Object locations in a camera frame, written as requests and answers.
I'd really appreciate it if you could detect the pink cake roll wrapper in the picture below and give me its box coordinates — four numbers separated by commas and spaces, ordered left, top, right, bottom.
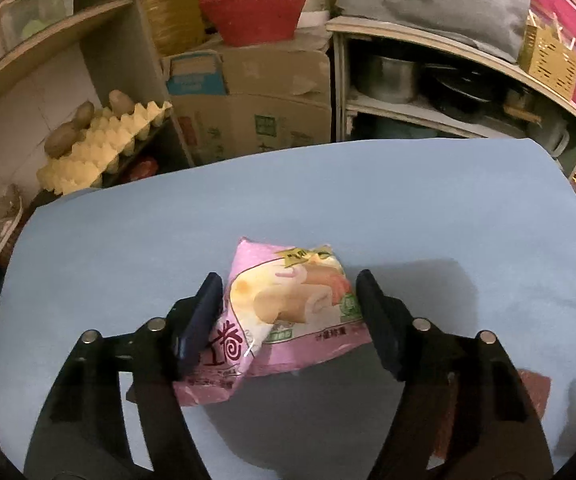
174, 238, 371, 406

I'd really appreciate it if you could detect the maroon small box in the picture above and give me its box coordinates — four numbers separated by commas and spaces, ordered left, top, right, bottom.
431, 368, 551, 460

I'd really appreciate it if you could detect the yellow egg tray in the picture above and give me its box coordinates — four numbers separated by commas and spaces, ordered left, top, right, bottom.
36, 101, 173, 195

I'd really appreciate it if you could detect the cardboard box under basin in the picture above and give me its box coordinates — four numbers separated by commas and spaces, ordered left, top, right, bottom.
162, 44, 332, 164

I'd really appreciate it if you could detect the low white shelf cabinet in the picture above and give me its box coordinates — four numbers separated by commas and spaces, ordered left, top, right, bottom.
326, 16, 576, 185

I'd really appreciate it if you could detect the yellow utensil holder box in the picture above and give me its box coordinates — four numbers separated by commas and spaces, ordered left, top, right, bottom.
518, 11, 576, 101

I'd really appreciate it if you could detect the yellow oil jug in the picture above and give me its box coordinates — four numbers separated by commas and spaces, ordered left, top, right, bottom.
142, 0, 205, 56

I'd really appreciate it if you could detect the red plastic basin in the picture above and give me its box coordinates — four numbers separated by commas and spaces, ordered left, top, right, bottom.
199, 0, 306, 47

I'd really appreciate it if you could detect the wooden wall shelf unit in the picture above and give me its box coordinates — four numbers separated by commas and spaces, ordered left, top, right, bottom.
0, 0, 169, 203

